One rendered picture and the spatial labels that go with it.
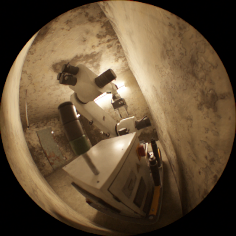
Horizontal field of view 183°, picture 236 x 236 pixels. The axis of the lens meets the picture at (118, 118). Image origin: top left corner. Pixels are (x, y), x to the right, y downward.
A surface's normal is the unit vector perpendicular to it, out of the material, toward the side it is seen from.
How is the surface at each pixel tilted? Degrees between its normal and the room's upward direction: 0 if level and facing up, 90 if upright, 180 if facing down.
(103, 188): 90
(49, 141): 90
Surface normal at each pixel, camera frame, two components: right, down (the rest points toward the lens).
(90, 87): -0.12, 0.63
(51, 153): 0.88, -0.35
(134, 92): -0.29, 0.15
